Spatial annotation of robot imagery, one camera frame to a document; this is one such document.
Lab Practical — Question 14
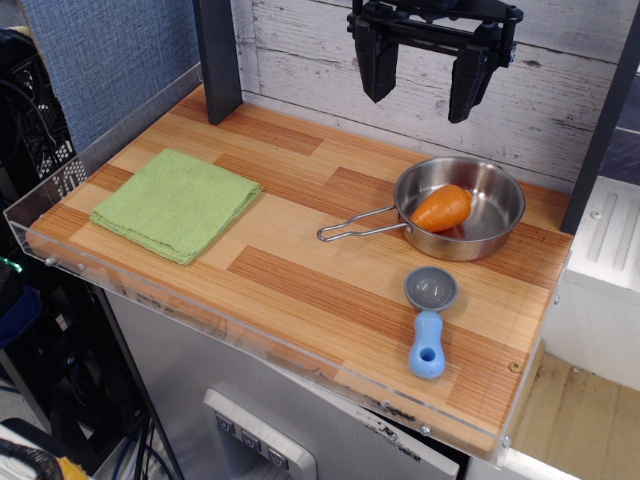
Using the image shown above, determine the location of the stainless steel pan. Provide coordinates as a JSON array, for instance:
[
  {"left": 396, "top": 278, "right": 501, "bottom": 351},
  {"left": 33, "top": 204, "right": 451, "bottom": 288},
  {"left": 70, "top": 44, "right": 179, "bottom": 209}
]
[{"left": 317, "top": 157, "right": 526, "bottom": 261}]

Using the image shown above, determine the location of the orange toy carrot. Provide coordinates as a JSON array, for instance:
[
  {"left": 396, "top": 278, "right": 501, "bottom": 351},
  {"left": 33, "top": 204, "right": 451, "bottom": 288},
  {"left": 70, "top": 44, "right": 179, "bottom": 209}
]
[{"left": 410, "top": 184, "right": 473, "bottom": 233}]

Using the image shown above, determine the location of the white toy sink unit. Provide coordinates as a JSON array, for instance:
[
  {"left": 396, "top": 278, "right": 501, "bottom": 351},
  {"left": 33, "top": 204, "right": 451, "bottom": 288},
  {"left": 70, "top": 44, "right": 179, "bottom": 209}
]
[{"left": 541, "top": 177, "right": 639, "bottom": 390}]

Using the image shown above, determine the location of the blue grey toy scoop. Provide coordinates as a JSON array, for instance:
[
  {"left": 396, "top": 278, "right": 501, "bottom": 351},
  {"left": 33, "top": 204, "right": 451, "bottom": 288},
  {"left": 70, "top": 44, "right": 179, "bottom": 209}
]
[{"left": 404, "top": 266, "right": 459, "bottom": 379}]

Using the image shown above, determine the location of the dark grey right post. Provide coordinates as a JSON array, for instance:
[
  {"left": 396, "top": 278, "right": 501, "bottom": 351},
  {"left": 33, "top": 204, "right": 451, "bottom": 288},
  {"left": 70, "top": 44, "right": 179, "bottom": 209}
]
[{"left": 560, "top": 8, "right": 639, "bottom": 235}]

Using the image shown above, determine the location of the dark grey post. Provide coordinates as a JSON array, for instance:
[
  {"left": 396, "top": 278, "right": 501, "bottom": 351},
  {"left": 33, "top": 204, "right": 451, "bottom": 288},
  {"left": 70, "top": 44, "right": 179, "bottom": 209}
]
[
  {"left": 193, "top": 0, "right": 243, "bottom": 125},
  {"left": 560, "top": 8, "right": 639, "bottom": 235}
]

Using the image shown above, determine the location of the silver toy appliance cabinet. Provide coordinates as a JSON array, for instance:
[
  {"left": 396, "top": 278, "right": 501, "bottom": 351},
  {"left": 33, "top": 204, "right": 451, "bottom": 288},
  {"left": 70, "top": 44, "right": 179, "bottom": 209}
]
[{"left": 106, "top": 293, "right": 469, "bottom": 479}]

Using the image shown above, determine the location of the dark grey left post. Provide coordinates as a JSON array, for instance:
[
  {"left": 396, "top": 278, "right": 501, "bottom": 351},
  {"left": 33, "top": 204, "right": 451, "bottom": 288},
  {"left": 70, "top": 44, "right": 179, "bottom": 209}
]
[{"left": 193, "top": 0, "right": 243, "bottom": 125}]

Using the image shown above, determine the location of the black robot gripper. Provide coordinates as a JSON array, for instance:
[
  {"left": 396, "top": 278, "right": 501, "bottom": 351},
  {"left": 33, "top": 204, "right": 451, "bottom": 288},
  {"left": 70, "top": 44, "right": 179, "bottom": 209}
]
[{"left": 348, "top": 1, "right": 524, "bottom": 124}]

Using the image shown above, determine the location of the black plastic crate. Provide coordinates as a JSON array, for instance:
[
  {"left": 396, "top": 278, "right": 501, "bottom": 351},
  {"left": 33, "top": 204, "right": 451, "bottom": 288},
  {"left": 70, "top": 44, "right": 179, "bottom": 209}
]
[{"left": 1, "top": 28, "right": 75, "bottom": 205}]

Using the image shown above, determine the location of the green towel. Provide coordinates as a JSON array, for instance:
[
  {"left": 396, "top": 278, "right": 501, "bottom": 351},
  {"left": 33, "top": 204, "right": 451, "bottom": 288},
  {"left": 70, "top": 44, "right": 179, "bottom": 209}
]
[{"left": 90, "top": 149, "right": 262, "bottom": 265}]

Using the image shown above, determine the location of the clear acrylic table guard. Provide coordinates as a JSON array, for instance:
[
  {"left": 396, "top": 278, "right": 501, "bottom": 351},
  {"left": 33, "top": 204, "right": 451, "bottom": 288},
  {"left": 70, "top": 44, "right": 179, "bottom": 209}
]
[{"left": 6, "top": 88, "right": 571, "bottom": 464}]

